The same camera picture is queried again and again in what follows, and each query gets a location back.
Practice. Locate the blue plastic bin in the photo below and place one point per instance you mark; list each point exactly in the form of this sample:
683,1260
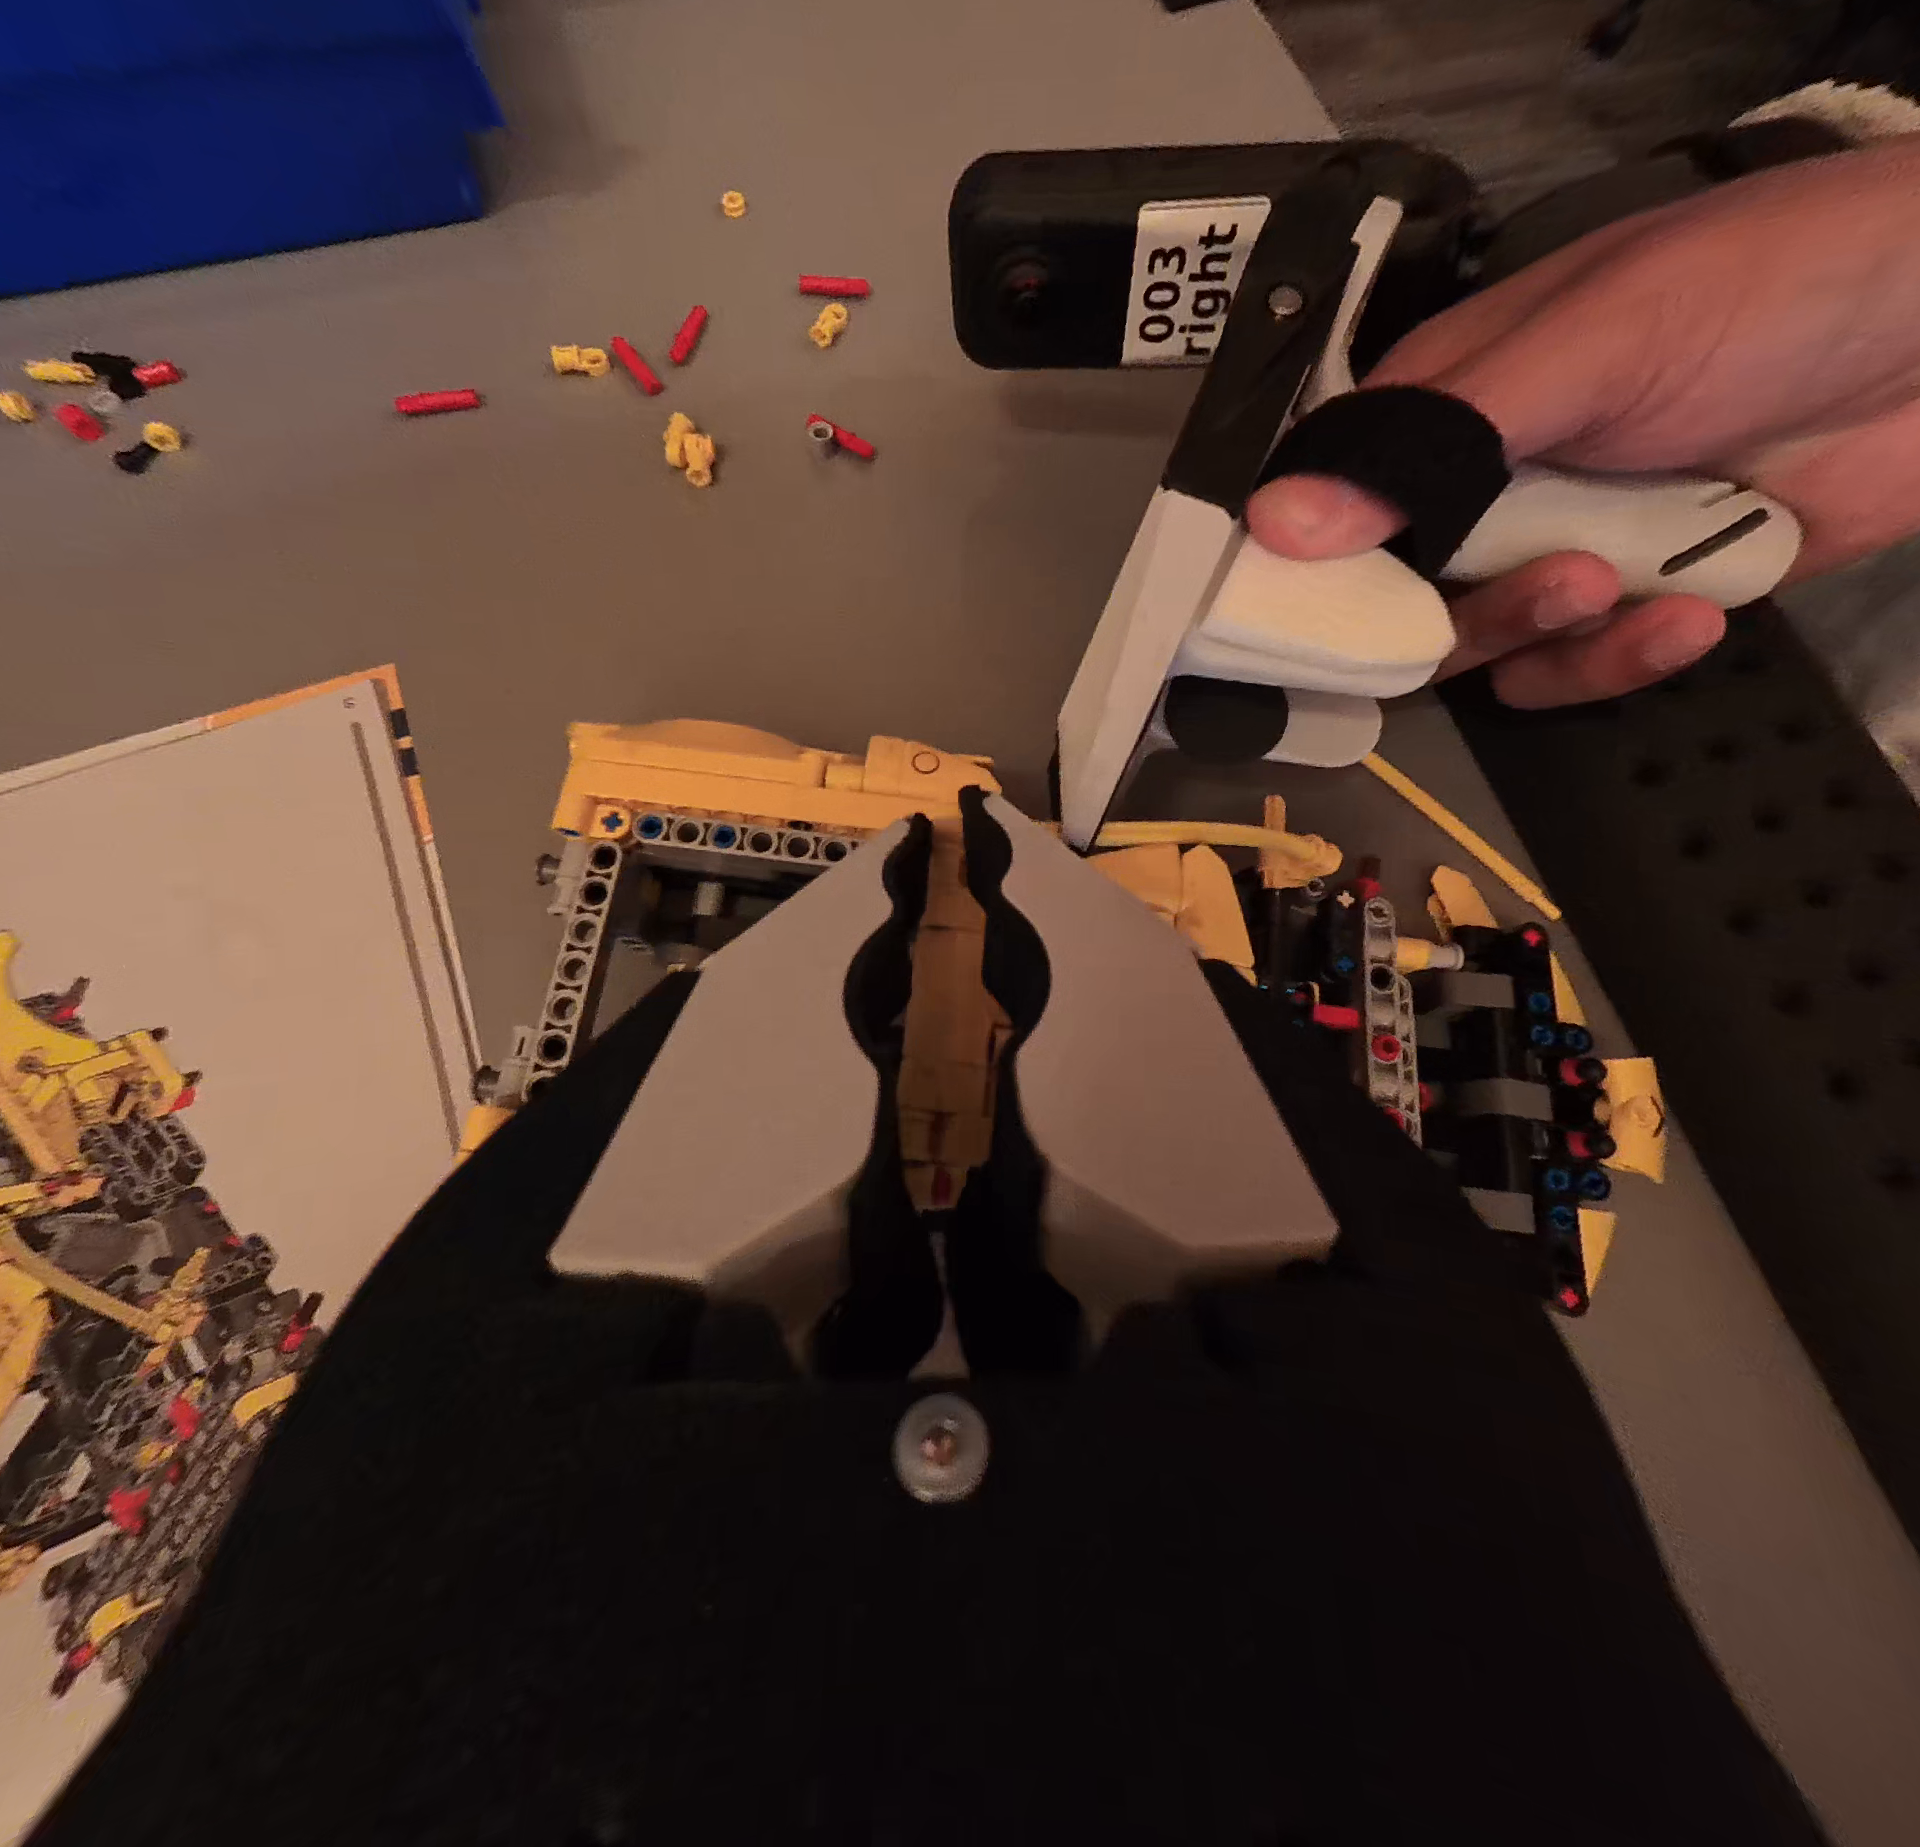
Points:
227,93

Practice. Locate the open instruction booklet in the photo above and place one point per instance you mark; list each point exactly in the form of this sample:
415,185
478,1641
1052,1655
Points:
227,858

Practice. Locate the red and grey brick pin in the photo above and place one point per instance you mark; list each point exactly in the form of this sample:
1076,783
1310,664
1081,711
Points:
841,435

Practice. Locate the black perforated panel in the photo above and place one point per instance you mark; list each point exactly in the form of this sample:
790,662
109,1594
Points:
1771,947

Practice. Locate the shiny grey cloth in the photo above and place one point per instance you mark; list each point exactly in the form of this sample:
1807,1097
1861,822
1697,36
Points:
1861,662

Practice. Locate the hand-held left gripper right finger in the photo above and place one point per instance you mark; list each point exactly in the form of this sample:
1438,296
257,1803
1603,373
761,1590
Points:
1172,1127

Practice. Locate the person's right hand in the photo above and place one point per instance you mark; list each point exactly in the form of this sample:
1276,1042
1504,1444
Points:
1697,347

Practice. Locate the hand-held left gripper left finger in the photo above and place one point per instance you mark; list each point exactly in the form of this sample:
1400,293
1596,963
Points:
721,1127

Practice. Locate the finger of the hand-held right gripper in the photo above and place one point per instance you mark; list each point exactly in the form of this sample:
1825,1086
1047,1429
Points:
1141,632

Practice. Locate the yellow toy brick model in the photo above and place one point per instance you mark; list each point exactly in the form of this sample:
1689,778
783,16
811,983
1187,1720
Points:
721,768

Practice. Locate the long red brick axle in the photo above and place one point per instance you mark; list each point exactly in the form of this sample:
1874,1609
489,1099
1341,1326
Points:
439,401

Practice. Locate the yellow flexible brick rod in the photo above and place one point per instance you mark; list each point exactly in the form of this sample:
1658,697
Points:
1463,833

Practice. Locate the cluster of small brick pieces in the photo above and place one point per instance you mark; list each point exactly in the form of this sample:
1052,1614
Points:
109,371

